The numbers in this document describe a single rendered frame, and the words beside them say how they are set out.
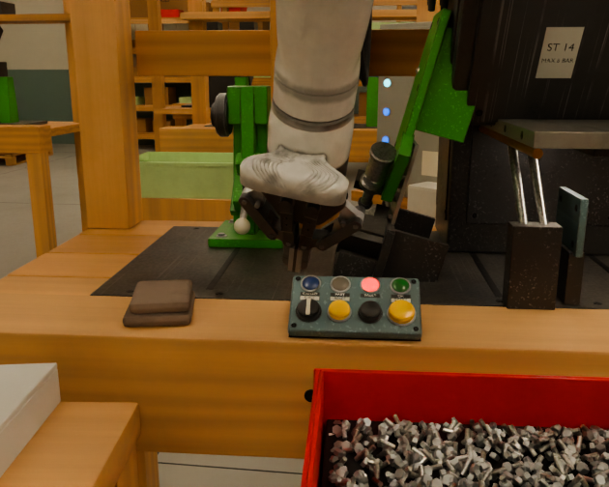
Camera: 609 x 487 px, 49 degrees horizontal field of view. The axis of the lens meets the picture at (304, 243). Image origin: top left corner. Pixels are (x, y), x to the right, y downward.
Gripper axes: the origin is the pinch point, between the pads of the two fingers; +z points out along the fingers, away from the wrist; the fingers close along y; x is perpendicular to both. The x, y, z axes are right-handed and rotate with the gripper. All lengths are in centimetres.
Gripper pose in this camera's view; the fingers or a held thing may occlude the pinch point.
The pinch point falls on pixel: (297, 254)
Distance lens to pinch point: 70.2
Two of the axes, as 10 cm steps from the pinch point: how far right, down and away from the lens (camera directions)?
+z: -0.8, 7.0, 7.1
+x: -2.2, 6.8, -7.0
